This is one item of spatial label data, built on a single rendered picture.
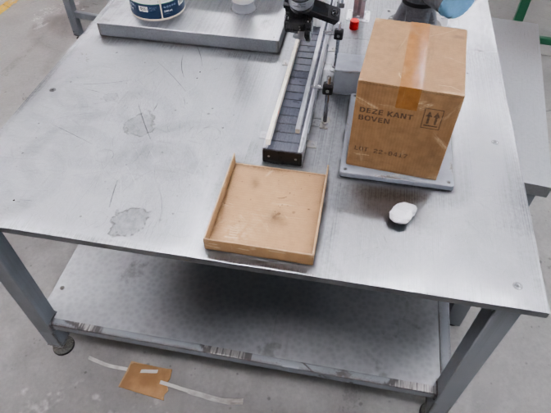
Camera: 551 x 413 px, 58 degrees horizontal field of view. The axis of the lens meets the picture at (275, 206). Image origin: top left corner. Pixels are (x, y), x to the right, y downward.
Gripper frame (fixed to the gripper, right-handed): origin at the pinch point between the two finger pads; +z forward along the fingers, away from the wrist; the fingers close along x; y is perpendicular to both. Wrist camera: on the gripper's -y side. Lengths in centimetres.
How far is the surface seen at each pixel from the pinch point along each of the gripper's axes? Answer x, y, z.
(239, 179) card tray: 55, 11, -20
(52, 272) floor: 88, 100, 57
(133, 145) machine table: 48, 44, -16
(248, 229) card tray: 69, 4, -28
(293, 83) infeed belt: 18.1, 2.7, -4.2
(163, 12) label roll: -9, 55, 8
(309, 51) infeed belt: 1.6, 0.2, 5.4
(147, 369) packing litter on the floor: 117, 44, 39
